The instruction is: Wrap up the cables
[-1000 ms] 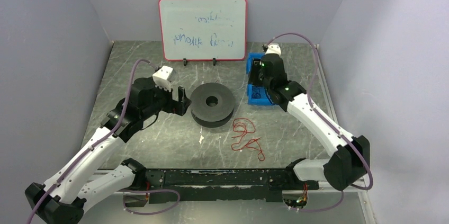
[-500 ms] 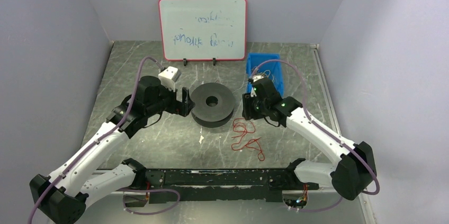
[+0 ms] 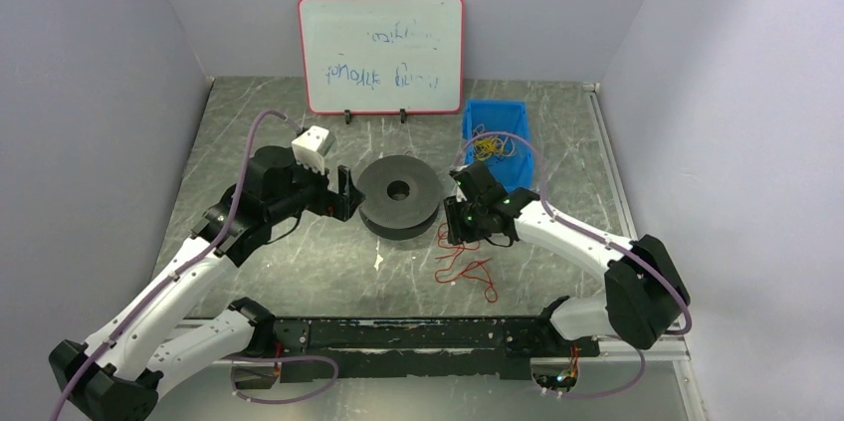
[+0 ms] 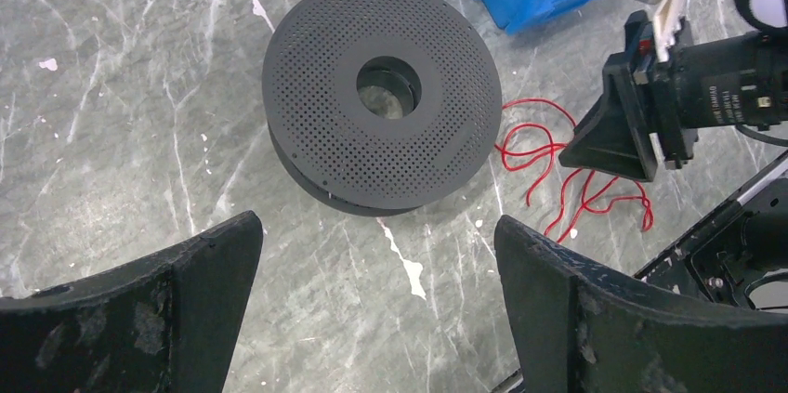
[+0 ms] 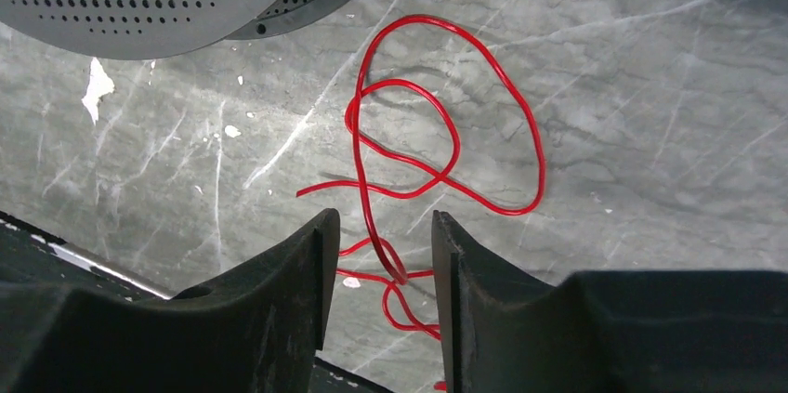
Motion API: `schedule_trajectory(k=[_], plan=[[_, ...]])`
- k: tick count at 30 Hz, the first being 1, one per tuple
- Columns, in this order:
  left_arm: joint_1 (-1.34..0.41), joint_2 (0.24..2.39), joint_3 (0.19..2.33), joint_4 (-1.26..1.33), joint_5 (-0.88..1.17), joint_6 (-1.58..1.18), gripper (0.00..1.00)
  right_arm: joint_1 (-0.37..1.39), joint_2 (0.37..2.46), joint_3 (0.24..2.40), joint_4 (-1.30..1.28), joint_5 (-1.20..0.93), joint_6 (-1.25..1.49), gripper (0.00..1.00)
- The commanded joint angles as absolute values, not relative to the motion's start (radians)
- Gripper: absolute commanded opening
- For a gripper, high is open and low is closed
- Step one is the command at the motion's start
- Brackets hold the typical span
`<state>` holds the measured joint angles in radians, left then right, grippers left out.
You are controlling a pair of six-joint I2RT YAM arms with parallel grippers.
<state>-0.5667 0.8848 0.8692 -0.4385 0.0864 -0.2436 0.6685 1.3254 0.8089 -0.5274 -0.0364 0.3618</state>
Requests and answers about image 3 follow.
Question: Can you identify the red wire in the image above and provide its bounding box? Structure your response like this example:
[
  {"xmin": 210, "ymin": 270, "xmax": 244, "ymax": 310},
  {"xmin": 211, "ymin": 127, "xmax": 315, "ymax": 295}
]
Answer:
[{"xmin": 433, "ymin": 220, "xmax": 499, "ymax": 305}]

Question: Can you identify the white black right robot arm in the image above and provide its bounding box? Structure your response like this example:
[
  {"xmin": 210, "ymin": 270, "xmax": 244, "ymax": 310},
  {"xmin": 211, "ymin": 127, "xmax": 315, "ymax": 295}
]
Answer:
[{"xmin": 443, "ymin": 162, "xmax": 690, "ymax": 350}]

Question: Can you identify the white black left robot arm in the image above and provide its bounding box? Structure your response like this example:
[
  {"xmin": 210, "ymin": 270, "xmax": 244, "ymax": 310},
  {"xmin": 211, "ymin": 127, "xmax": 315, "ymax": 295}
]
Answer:
[{"xmin": 49, "ymin": 145, "xmax": 363, "ymax": 420}]

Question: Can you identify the blue plastic bin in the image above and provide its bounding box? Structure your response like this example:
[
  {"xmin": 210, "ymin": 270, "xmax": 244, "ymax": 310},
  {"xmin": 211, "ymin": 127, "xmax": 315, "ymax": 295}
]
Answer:
[{"xmin": 462, "ymin": 100, "xmax": 534, "ymax": 191}]

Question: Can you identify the red framed whiteboard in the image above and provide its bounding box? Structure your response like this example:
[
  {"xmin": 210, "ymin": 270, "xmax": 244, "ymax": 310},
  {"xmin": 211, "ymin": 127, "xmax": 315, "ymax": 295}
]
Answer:
[{"xmin": 298, "ymin": 0, "xmax": 465, "ymax": 115}]

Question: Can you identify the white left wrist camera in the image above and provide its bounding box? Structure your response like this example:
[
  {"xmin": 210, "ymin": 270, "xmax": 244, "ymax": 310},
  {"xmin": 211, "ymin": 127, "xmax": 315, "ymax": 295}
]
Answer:
[{"xmin": 291, "ymin": 125, "xmax": 336, "ymax": 175}]

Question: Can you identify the dark grey cable spool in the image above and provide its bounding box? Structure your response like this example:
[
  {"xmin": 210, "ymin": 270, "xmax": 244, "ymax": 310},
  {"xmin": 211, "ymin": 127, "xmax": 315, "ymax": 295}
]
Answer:
[{"xmin": 357, "ymin": 155, "xmax": 443, "ymax": 241}]

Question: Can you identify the yellow wire bundle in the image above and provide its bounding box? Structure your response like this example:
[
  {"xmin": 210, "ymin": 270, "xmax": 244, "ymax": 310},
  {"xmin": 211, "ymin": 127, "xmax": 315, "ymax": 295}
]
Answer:
[{"xmin": 469, "ymin": 134, "xmax": 523, "ymax": 165}]

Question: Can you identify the black base frame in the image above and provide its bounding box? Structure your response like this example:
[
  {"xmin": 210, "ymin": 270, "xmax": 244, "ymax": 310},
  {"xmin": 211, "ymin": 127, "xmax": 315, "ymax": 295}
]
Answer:
[{"xmin": 242, "ymin": 316, "xmax": 599, "ymax": 382}]

